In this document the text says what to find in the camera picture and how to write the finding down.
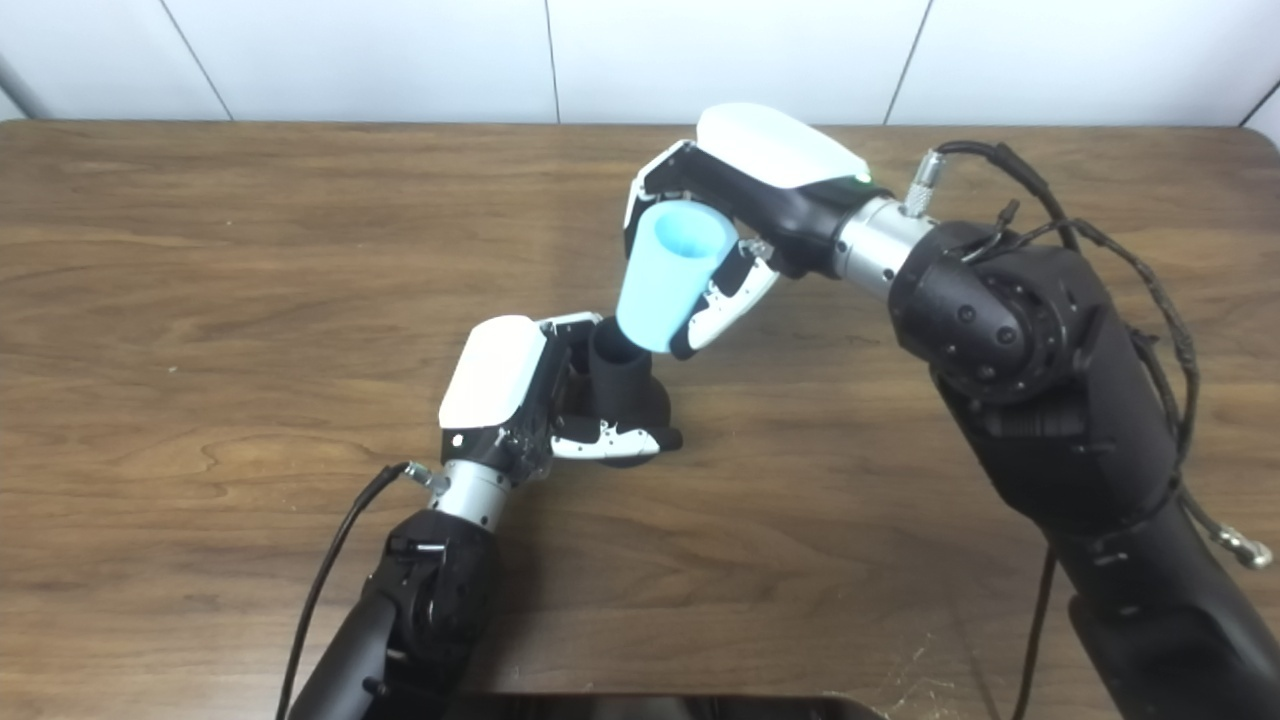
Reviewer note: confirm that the light blue cylinder cup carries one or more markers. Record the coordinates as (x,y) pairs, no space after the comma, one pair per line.
(665,290)

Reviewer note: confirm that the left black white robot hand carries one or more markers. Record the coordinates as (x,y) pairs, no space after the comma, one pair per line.
(495,375)

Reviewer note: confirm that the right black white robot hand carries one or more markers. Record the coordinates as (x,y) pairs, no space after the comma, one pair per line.
(780,145)

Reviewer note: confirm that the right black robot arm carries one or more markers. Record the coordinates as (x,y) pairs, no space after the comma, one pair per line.
(1050,380)

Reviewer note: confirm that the black flared nozzle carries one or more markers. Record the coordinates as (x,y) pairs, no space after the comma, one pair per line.
(625,385)

